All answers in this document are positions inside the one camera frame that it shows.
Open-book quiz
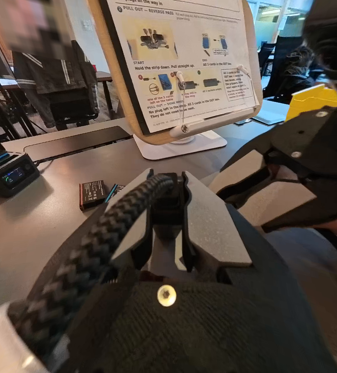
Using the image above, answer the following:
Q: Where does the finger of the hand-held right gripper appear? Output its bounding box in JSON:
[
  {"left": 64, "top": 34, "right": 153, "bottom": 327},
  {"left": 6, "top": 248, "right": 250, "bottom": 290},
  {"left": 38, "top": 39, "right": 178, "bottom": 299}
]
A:
[
  {"left": 208, "top": 149, "right": 272, "bottom": 202},
  {"left": 235, "top": 166, "right": 318, "bottom": 228}
]

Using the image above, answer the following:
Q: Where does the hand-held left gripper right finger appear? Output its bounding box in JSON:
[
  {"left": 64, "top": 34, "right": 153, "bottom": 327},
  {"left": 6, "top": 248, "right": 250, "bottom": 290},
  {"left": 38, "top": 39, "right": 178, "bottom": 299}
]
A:
[{"left": 175, "top": 170, "right": 252, "bottom": 272}]

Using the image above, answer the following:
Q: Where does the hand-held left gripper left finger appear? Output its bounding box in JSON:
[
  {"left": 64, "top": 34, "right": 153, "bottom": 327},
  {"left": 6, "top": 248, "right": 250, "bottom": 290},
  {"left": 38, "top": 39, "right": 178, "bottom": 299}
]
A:
[{"left": 110, "top": 167, "right": 155, "bottom": 271}]

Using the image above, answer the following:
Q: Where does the braided black strip cable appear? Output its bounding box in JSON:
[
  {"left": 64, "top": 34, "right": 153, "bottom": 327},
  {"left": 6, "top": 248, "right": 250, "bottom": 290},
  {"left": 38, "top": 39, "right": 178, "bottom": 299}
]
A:
[{"left": 8, "top": 173, "right": 176, "bottom": 360}]

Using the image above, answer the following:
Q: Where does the yellow plastic bin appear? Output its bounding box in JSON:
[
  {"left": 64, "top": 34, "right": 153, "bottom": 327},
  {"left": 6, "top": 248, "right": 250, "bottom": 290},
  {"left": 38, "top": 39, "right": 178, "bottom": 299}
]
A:
[{"left": 285, "top": 84, "right": 337, "bottom": 122}]

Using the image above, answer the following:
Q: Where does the blue-edged black battery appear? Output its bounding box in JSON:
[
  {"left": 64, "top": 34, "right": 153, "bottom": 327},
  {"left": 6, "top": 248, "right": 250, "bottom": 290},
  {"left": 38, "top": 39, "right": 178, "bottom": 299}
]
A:
[{"left": 104, "top": 183, "right": 127, "bottom": 204}]

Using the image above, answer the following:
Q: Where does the red-edged black battery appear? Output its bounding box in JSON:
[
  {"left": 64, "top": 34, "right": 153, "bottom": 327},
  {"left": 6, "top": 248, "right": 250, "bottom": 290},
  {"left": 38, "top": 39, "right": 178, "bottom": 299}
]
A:
[{"left": 79, "top": 180, "right": 108, "bottom": 212}]

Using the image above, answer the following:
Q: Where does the black office chair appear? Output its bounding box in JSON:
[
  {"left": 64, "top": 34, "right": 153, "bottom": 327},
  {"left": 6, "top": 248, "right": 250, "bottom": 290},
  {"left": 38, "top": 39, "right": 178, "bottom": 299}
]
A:
[{"left": 258, "top": 35, "right": 329, "bottom": 101}]

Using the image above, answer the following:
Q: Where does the instruction sheet on wooden stand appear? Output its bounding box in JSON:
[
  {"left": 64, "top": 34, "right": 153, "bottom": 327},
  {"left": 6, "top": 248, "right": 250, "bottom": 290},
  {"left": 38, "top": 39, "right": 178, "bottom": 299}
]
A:
[{"left": 87, "top": 0, "right": 264, "bottom": 161}]

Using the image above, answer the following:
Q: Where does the black battery charger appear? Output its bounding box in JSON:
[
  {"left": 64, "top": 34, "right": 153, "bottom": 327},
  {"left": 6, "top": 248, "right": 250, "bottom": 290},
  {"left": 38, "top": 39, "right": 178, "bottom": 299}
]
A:
[{"left": 0, "top": 130, "right": 41, "bottom": 199}]

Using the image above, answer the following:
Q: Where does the dark striped jacket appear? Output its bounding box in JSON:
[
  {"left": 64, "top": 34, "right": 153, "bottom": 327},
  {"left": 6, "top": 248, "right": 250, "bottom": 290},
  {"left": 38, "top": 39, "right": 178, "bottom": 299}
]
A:
[{"left": 12, "top": 40, "right": 100, "bottom": 130}]

